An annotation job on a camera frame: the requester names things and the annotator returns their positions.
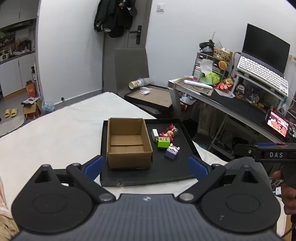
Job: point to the green tissue pack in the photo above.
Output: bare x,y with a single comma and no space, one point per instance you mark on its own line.
211,78

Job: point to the person's right hand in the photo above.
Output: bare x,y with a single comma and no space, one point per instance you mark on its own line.
288,192

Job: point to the yellow slipper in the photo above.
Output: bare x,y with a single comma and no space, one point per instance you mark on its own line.
14,112
7,113

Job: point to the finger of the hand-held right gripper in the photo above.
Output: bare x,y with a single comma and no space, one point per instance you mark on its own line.
245,150

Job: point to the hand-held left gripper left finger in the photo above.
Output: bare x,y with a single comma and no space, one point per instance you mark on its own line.
93,165

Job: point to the red figurine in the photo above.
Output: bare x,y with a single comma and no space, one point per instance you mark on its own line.
171,126

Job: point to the cardboard box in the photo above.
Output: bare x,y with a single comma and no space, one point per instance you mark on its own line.
126,160

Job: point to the clear drawer organizer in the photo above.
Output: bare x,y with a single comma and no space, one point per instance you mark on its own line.
200,60

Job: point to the grey desk tray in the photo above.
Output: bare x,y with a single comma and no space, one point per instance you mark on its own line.
180,84

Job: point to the grey door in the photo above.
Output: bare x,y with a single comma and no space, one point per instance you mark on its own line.
143,20

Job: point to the clear acrylic stand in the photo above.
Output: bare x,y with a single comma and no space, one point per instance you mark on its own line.
277,99

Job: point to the small lit screen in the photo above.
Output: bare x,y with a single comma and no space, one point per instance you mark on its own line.
278,124

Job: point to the orange carton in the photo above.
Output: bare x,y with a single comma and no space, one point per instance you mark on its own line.
31,89

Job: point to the black shallow tray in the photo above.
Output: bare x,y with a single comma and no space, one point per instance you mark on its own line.
180,166

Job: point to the brown floor carton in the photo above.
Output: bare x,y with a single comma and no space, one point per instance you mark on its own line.
31,110

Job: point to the white rolled packet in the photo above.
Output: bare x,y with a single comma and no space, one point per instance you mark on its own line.
196,83

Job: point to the black toy model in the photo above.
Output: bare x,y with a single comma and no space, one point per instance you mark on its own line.
207,45

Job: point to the green box toy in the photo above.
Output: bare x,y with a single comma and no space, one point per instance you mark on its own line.
163,142

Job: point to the white kitchen cabinets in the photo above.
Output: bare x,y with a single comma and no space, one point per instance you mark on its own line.
13,74

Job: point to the brown animal figurine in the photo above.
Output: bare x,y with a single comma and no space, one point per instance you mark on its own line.
240,91

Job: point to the brown-haired doll figurine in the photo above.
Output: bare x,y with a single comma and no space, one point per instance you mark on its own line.
169,133

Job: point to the white light switch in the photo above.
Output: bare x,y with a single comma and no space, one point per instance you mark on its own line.
161,7

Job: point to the blue plastic bag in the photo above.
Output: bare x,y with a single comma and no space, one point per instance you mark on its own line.
48,107

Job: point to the black laptop screen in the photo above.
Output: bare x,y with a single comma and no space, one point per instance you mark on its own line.
266,48

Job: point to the wicker basket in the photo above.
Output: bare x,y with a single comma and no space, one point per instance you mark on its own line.
222,54

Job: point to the white tote bag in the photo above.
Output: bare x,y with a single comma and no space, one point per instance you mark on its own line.
209,118

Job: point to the grey chair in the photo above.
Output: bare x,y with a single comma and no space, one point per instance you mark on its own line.
130,67

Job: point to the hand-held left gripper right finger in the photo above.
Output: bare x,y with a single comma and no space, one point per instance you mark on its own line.
197,168

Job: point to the pink cloth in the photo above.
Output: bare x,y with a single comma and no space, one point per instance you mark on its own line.
4,222

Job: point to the dark hanging jackets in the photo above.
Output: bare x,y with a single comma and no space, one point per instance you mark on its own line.
111,16

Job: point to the black framed board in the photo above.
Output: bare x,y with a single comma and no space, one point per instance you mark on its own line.
157,96

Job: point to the beer mug toy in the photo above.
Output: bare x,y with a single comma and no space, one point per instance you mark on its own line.
175,132

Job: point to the white cube toy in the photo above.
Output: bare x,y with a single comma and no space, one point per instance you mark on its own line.
154,134

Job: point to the black door lock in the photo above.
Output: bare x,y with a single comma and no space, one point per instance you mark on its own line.
138,34

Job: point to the red snack packet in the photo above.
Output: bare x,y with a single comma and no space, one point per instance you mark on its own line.
223,85

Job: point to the black desk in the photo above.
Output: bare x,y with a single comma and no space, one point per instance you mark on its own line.
238,109

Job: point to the orange round ornament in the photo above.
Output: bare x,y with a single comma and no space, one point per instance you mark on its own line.
222,64

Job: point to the paper cup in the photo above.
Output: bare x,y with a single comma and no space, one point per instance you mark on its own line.
135,84

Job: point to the white keyboard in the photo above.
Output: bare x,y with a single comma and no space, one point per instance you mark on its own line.
261,74

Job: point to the grey floor rug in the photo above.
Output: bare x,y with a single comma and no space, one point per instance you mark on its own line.
10,126

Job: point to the grey padded cushion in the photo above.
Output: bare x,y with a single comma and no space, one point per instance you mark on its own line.
261,166

